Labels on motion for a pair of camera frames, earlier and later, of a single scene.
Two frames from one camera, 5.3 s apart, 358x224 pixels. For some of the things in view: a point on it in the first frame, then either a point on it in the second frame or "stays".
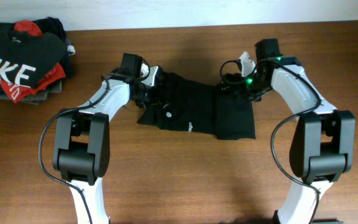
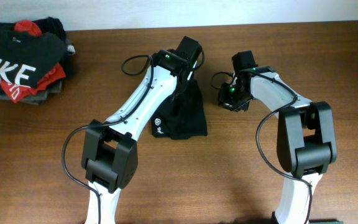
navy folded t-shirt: [50, 25] stays
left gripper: [141, 102] to [179, 94]
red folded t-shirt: [56, 74] stays
